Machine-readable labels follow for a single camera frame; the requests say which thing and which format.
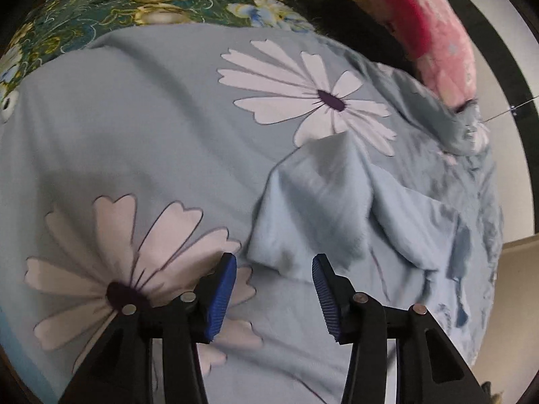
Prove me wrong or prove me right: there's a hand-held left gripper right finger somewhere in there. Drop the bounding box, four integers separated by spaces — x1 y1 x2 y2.
312 254 493 404

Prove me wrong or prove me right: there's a blue floral bed sheet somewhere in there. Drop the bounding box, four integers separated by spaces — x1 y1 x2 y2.
0 23 504 404

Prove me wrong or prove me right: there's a light blue garment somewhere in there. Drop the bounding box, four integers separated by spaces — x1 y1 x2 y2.
246 132 504 360

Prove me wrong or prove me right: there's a pink fluffy blanket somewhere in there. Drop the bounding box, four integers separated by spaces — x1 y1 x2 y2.
324 0 478 112

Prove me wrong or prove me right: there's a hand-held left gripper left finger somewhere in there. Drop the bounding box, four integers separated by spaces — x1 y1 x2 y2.
58 252 237 404

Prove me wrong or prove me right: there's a green floral blanket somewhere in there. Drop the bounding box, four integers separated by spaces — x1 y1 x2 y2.
0 0 316 125

